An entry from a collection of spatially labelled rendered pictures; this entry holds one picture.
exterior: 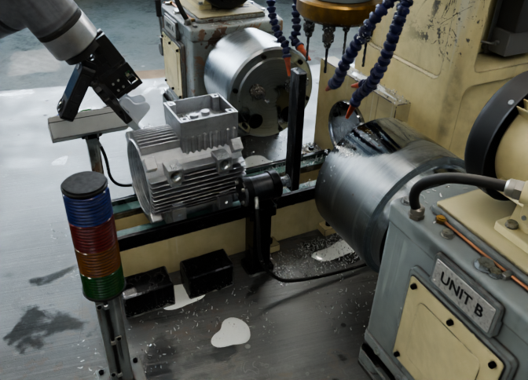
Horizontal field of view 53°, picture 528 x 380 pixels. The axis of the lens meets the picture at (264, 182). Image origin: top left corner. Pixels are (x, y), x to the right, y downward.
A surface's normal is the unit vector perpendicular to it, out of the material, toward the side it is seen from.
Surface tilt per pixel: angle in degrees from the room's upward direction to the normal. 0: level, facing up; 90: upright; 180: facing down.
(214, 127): 90
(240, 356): 0
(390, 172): 36
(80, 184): 0
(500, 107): 55
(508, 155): 87
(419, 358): 90
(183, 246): 90
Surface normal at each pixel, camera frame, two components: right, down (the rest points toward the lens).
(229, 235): 0.44, 0.51
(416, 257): -0.90, 0.22
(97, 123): 0.38, -0.04
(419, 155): -0.12, -0.79
